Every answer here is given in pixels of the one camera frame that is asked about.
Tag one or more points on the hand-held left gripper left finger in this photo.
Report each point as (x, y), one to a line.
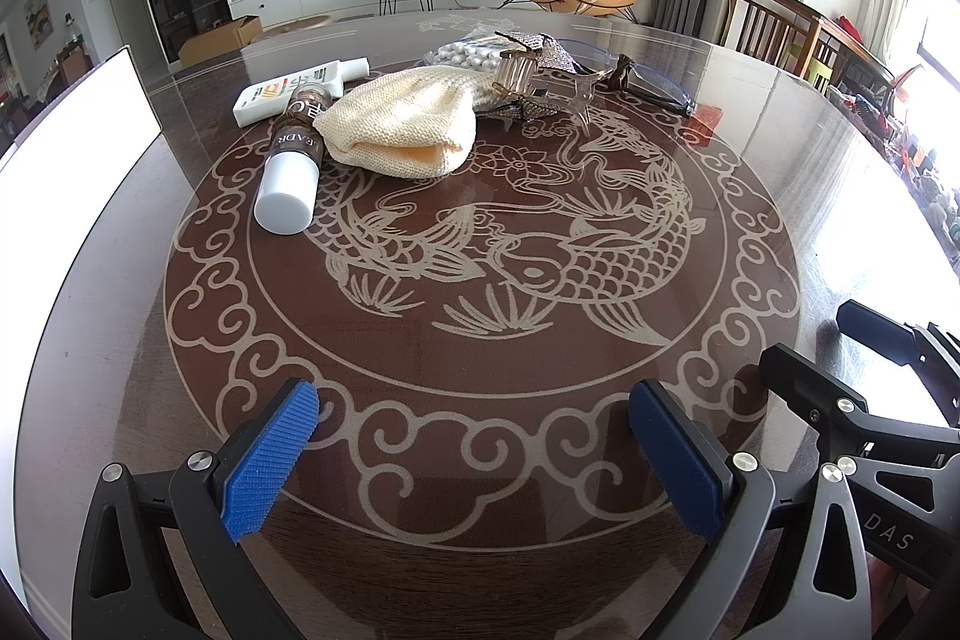
(266, 452)

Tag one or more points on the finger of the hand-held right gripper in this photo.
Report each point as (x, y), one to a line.
(810, 389)
(877, 325)

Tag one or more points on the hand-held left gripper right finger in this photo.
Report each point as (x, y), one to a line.
(667, 452)

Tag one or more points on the brown bottle with white cap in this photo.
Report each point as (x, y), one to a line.
(289, 190)

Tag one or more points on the clear safety glasses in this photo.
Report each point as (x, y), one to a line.
(652, 81)

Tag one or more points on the cream knitted cloth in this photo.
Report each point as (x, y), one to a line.
(397, 119)

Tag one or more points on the clear hair claw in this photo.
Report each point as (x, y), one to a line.
(570, 96)

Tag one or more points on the brown transparent hair claw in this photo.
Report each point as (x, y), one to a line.
(516, 74)

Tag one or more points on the sequined hair clip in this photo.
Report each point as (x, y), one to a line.
(544, 51)

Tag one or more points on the wooden slatted chair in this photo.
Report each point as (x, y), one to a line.
(765, 18)
(847, 59)

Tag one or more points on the white squeeze tube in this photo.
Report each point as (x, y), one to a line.
(300, 85)

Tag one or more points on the brown cardboard box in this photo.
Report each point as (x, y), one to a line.
(225, 36)

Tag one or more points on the bag of white beads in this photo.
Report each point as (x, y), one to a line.
(469, 57)

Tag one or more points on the framed wall painting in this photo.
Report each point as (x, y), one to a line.
(36, 14)

